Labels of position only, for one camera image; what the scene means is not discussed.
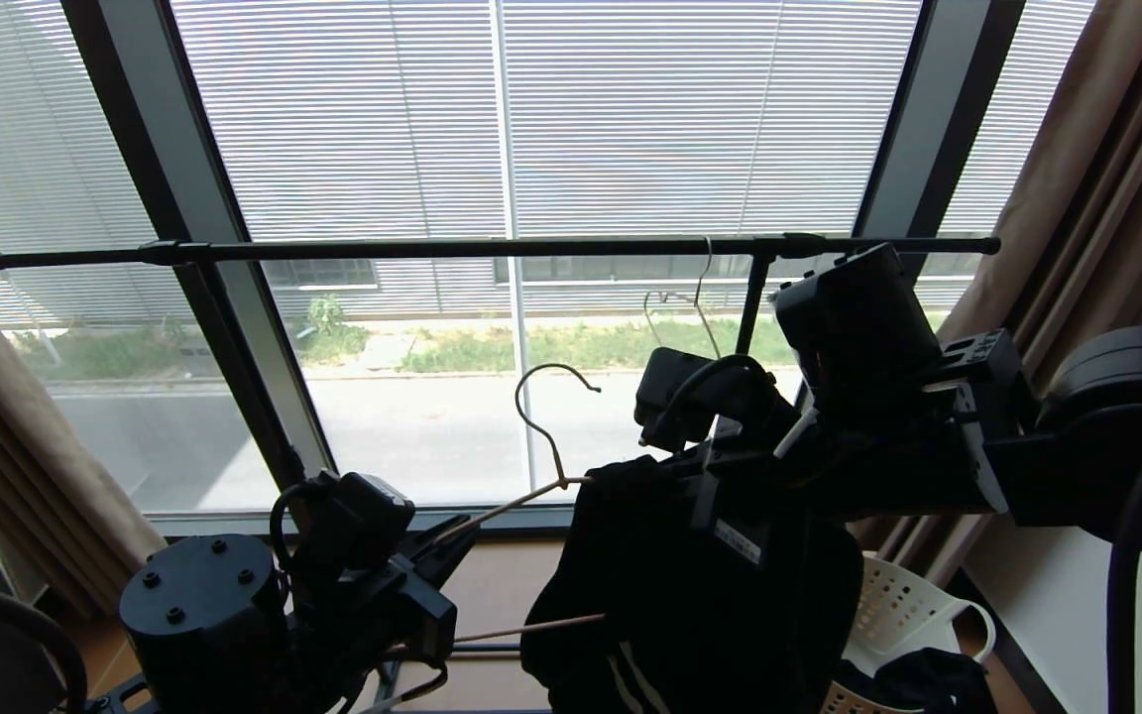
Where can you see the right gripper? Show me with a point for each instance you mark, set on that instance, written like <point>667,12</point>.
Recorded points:
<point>759,496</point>

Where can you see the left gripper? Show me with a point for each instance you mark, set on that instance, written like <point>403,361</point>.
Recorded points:
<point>417,615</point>

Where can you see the pink clothes hanger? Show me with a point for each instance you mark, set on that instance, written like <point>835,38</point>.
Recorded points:
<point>531,628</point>
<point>708,248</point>

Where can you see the black shorts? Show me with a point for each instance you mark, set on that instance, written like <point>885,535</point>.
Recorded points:
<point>650,615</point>

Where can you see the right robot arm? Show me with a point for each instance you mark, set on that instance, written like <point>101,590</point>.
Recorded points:
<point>1106,436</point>

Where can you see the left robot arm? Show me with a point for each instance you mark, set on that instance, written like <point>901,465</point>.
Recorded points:
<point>199,615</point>

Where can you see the white laundry basket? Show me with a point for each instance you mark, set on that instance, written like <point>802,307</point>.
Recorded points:
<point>893,605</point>

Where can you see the heap of clothes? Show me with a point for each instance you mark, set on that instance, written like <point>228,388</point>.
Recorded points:
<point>928,679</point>

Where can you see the black clothes rack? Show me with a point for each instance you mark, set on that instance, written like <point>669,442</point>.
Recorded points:
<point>383,248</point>

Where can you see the brown curtain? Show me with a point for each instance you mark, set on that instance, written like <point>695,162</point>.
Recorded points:
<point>1057,198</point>

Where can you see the window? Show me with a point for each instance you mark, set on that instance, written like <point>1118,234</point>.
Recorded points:
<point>184,149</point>

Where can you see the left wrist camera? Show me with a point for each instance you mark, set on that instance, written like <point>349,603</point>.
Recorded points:
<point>373,516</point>

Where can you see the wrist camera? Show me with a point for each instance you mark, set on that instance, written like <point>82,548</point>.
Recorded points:
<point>665,392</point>
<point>373,516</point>

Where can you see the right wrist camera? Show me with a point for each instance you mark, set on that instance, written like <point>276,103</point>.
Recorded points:
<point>665,392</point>

